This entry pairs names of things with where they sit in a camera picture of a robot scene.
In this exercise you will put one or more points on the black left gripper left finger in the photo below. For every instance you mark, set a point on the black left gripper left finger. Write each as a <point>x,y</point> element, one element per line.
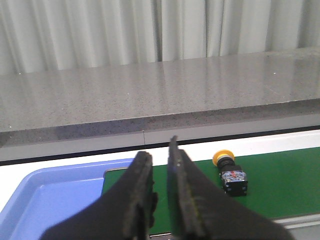
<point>124,212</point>

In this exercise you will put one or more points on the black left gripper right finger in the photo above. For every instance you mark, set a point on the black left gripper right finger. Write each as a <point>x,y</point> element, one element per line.
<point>199,210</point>

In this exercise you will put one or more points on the yellow push button switch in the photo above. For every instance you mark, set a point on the yellow push button switch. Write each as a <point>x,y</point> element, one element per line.
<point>233,179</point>

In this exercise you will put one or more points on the blue plastic tray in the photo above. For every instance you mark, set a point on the blue plastic tray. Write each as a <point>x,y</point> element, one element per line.
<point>48,196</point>

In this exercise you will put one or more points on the grey stone countertop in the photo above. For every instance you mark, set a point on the grey stone countertop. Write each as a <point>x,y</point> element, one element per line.
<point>88,110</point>

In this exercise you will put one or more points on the white pleated curtain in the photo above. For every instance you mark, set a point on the white pleated curtain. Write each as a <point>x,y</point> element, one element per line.
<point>45,35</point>

